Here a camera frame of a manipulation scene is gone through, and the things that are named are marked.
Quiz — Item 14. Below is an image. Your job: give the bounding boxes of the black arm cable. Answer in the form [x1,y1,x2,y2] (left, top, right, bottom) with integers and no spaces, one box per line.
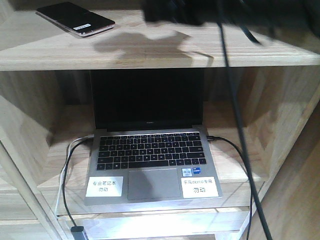
[216,0,275,240]

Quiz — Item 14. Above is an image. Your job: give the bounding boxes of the black folding phone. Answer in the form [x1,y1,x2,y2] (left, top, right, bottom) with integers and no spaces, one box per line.
[36,1,116,37]

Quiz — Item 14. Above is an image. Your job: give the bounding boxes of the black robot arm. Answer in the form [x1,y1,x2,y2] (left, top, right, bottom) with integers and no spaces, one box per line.
[141,0,320,37]

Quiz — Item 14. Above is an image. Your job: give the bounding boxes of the black laptop cable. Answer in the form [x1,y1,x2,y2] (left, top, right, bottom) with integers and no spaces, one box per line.
[60,137,88,237]
[206,135,255,240]

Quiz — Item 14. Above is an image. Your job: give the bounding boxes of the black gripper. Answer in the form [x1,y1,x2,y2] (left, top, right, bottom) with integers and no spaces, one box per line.
[142,0,208,26]

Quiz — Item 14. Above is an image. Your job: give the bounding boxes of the white laptop cable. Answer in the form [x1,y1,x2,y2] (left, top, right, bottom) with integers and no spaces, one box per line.
[53,134,95,218]

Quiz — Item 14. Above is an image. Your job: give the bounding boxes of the silver laptop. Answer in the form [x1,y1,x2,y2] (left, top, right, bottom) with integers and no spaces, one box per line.
[84,68,222,206]

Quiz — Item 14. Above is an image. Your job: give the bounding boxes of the black right laptop cable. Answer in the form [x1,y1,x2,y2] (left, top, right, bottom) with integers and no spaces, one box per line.
[206,135,255,240]

